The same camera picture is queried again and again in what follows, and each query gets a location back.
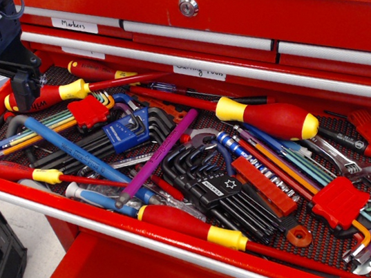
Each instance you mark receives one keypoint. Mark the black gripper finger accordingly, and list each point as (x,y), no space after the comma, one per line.
(26,90)

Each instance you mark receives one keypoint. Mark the red bit holder with bits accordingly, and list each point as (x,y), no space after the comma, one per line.
(265,186)

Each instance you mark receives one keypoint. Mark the blue holder black hex set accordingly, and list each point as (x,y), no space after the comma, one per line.
(138,128)

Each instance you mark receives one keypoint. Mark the blue metal bit driver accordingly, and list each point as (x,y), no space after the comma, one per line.
(233,146)

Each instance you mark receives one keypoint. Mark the red yellow screwdriver top left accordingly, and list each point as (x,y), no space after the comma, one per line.
(79,89)

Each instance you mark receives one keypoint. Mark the colourful hex key set left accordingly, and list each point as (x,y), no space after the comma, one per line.
(85,114)

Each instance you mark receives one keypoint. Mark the colourful hex key set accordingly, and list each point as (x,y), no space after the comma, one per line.
(85,114)
(342,203)

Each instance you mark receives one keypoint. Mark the red yellow screwdriver back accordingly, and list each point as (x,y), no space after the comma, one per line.
(93,71)

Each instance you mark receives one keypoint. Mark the white Markers label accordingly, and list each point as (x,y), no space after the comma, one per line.
(77,25)

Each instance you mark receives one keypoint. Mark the thin red yellow screwdriver left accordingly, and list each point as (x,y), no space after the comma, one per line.
(14,172)

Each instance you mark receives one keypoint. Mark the chrome combination wrench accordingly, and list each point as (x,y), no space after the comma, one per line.
(191,137)

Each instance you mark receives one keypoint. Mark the blue white screwdriver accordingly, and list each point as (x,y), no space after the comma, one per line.
(98,200)

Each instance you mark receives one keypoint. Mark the small red precision screwdriver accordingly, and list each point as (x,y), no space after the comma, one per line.
(160,183)

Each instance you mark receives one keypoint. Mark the purple hex key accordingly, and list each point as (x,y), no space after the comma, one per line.
(149,167)

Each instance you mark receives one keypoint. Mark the large blue hex key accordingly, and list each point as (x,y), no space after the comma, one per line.
(67,146)

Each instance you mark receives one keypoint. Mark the white cutting tools label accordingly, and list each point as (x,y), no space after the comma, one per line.
(196,72)

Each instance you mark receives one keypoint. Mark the red metal tool chest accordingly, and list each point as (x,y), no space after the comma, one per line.
(315,54)

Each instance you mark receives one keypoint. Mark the silver lock cylinder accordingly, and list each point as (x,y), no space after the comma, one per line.
(188,8)

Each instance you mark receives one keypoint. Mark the black Tekton torx key set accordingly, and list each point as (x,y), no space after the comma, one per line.
(217,194)

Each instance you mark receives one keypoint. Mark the red yellow screwdriver front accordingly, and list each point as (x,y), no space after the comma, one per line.
(182,222)

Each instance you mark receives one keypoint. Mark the large red yellow screwdriver right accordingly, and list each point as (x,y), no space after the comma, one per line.
(282,120)

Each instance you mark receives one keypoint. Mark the black red small screwdriver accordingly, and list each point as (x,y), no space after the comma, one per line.
(358,146)

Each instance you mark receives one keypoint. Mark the colourful hex key set right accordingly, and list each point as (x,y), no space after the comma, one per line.
(342,203)

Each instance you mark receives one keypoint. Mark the chrome adjustable wrench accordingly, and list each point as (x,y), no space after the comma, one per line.
(348,167)

